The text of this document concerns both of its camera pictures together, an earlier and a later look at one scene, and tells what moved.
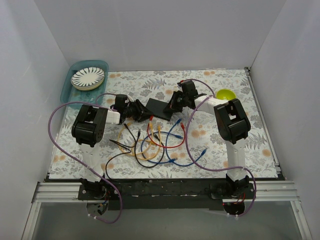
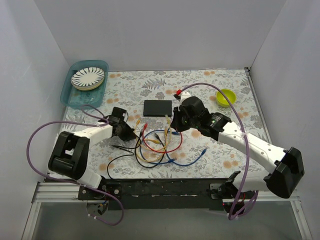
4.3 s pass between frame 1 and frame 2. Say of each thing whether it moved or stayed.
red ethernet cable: moved
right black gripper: moved
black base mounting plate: stayed
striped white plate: stayed
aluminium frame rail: stayed
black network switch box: stayed
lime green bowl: stayed
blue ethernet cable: stayed
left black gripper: moved
